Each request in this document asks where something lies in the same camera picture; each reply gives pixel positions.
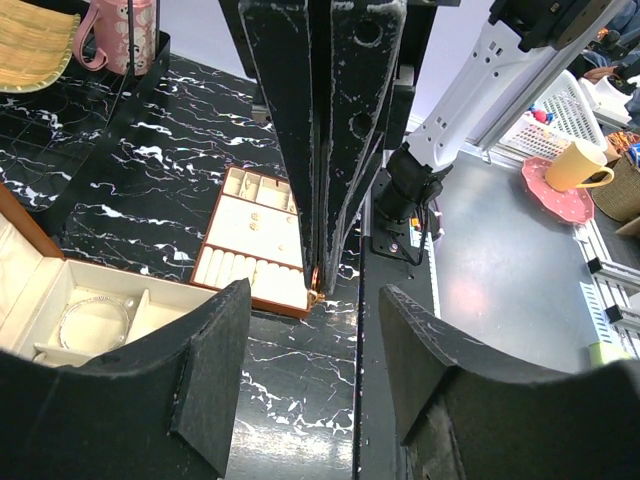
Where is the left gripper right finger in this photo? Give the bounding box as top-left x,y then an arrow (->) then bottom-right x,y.
379,285 -> 639,479

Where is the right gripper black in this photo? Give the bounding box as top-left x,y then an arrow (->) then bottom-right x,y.
219,0 -> 460,295

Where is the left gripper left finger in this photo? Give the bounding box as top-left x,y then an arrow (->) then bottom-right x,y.
1,280 -> 251,479

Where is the silver pearl bracelet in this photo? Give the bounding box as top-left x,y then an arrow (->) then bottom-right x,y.
57,294 -> 137,351

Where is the small gold ring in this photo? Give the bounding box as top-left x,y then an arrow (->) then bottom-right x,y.
305,266 -> 326,304

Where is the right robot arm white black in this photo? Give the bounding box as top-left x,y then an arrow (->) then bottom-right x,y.
221,1 -> 614,294

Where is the brown open jewelry box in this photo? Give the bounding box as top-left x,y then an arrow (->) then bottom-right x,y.
1,188 -> 214,367

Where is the brown flat jewelry tray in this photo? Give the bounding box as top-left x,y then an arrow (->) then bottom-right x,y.
191,167 -> 313,319

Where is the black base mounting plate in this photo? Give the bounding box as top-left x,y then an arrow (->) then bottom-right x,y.
352,169 -> 439,479

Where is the pink patterned cup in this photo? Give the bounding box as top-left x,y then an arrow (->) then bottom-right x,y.
72,0 -> 157,76

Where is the pink dotted plate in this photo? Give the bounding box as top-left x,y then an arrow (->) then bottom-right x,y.
521,157 -> 595,225

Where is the yellow mug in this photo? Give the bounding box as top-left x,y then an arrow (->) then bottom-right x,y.
544,139 -> 615,192

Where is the white plastic basket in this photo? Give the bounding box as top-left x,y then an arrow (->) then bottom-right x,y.
499,71 -> 608,160

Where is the yellow woven plate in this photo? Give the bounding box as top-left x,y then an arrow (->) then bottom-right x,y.
1,0 -> 81,94

